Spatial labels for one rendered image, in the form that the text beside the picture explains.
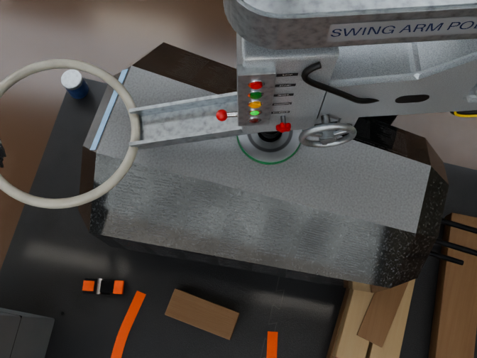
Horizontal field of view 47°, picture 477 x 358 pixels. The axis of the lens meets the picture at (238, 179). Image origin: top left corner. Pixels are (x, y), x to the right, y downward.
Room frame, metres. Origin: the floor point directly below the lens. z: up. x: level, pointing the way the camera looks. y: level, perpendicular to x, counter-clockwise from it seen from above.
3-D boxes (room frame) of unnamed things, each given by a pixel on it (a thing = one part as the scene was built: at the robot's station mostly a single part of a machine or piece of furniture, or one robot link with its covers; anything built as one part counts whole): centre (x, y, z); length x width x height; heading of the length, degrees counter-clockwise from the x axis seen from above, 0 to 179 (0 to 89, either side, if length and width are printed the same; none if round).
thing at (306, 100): (0.64, -0.19, 1.32); 0.36 x 0.22 x 0.45; 92
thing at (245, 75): (0.52, -0.04, 1.37); 0.08 x 0.03 x 0.28; 92
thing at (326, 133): (0.52, -0.23, 1.20); 0.15 x 0.10 x 0.15; 92
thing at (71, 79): (1.19, 0.79, 0.08); 0.10 x 0.10 x 0.13
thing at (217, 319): (0.08, 0.17, 0.07); 0.30 x 0.12 x 0.12; 68
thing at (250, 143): (0.63, -0.11, 0.84); 0.21 x 0.21 x 0.01
